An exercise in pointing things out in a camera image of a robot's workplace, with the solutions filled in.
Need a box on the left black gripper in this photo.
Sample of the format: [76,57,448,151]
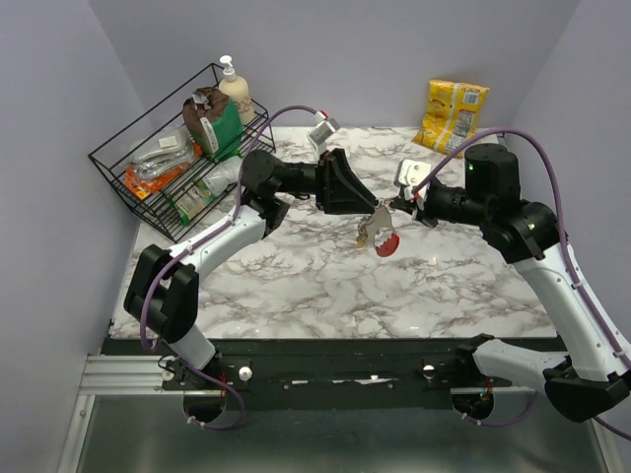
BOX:
[273,148,378,215]

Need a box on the metal red key organizer plate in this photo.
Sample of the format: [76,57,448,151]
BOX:
[355,204,400,258]

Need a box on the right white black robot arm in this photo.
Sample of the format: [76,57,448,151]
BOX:
[389,144,630,423]

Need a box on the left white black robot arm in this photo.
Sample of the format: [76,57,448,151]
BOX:
[123,149,378,389]

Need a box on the yellow chips bag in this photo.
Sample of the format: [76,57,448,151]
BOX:
[412,79,490,155]

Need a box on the green white snack packet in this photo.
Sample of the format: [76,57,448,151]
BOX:
[171,155,243,227]

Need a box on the brown green bag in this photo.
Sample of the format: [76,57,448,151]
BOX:
[181,87,243,162]

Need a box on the cream pump lotion bottle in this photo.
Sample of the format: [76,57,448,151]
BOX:
[218,55,255,125]

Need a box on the clear plastic packet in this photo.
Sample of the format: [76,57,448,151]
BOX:
[129,128,196,178]

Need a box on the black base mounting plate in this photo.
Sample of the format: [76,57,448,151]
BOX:
[101,337,576,413]

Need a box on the orange snack packet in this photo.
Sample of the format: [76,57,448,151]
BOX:
[124,166,185,200]

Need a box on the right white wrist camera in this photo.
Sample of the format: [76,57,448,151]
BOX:
[393,159,432,201]

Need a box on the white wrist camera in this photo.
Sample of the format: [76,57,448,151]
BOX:
[308,111,340,158]
[393,159,432,201]

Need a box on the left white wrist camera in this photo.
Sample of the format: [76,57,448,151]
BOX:
[308,111,340,158]

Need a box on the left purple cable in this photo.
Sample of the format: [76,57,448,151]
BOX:
[139,104,329,431]

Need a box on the purple cable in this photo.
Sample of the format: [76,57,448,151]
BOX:
[413,128,631,441]
[139,104,329,431]

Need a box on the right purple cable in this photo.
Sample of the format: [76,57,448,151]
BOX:
[413,128,631,441]

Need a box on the black wire rack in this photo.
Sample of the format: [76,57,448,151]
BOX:
[89,63,275,242]

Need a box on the aluminium rail frame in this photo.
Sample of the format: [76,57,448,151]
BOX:
[59,340,623,472]

